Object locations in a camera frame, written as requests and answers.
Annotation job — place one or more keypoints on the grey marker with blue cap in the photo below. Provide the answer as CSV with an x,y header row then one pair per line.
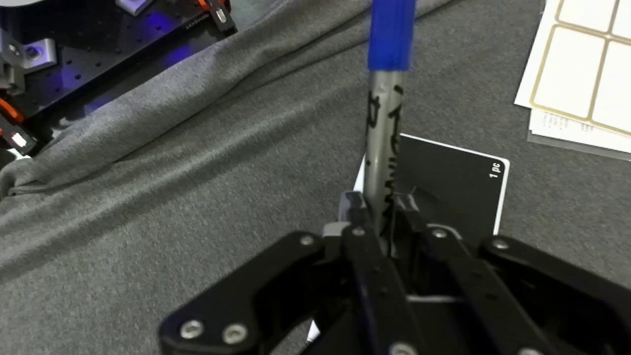
x,y
383,128

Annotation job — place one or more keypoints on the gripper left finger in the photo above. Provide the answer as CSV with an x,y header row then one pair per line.
x,y
276,286

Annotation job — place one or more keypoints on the orange and black clamp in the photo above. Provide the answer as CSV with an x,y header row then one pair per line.
x,y
15,130
217,12

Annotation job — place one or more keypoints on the white paper sheet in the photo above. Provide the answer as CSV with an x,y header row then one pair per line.
x,y
567,129

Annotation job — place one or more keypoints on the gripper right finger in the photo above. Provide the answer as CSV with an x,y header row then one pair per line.
x,y
552,291

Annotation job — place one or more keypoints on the white sticker sheet gold lines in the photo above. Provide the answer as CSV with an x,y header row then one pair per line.
x,y
577,64

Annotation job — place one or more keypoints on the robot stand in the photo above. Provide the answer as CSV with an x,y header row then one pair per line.
x,y
113,44

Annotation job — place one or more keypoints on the grey cloth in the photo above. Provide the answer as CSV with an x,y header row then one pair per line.
x,y
197,177

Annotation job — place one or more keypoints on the silver metal bracket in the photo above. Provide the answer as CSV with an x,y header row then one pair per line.
x,y
133,5
29,54

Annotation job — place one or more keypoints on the black card with white border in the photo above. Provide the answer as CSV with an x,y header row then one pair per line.
x,y
453,182

